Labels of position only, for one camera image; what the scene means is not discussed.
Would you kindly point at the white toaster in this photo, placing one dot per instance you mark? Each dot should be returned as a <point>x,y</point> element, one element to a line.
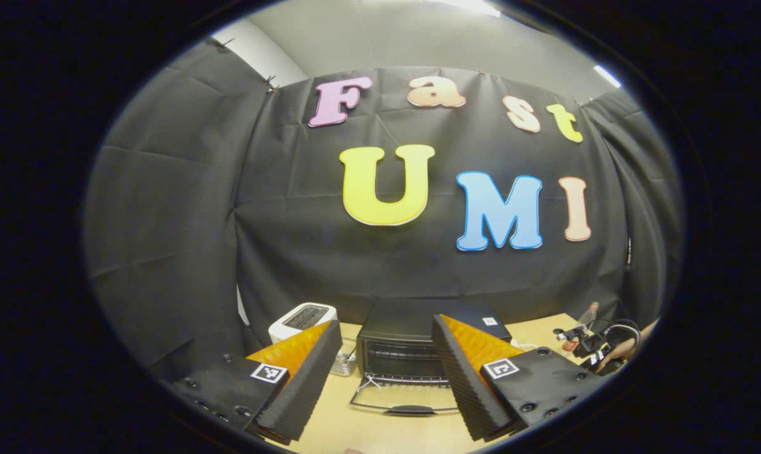
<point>301,318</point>

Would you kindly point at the clear water bottle red label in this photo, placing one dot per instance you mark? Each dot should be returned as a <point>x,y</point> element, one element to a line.
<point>587,314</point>

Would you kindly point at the small ceiling light panel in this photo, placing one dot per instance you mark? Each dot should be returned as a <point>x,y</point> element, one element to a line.
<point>607,75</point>

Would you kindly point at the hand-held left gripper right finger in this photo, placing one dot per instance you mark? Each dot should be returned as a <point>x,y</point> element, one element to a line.
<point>465,384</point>

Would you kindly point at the black backdrop cloth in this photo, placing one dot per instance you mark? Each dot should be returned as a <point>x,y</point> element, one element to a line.
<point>304,252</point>

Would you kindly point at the black electric oven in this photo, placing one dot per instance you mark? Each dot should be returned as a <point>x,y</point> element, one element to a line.
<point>399,315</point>

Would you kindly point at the clear glass container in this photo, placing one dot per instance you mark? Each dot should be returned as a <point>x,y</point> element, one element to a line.
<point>344,362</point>

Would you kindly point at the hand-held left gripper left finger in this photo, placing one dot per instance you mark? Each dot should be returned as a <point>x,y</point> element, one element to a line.
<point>304,384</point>

